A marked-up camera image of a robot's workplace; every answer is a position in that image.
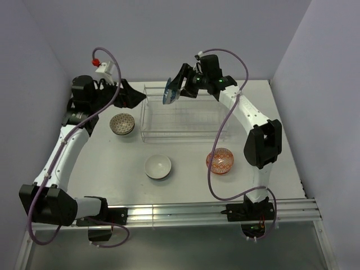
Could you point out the clear acrylic dish rack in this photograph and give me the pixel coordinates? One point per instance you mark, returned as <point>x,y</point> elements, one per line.
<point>185,120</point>

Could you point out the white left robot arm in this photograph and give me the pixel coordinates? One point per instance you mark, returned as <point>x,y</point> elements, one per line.
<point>46,200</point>

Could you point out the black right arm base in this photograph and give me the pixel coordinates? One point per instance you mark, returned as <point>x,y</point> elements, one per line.
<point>257,220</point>

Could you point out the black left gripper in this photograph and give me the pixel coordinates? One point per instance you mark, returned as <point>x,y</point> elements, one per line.
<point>127,97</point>

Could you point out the brown patterned bowl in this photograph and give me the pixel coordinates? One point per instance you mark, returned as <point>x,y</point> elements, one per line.
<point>122,124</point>

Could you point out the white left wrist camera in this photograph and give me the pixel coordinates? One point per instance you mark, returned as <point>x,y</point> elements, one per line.
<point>105,71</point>

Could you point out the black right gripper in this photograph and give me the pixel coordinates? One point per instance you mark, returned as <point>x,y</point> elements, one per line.
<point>176,83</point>

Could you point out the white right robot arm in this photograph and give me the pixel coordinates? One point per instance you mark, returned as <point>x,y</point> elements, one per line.
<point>264,136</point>

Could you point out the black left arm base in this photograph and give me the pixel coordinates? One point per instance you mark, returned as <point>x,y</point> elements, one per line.
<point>102,227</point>

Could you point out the blue floral bowl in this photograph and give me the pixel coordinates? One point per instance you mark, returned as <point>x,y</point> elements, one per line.
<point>170,96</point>

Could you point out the orange geometric patterned bowl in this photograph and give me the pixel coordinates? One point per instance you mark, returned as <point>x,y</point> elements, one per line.
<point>222,162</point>

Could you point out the aluminium mounting rail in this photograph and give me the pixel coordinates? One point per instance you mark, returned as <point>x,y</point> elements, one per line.
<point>210,213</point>

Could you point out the white bowl blue orange rim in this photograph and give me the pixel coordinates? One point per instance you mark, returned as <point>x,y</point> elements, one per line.
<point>157,167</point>

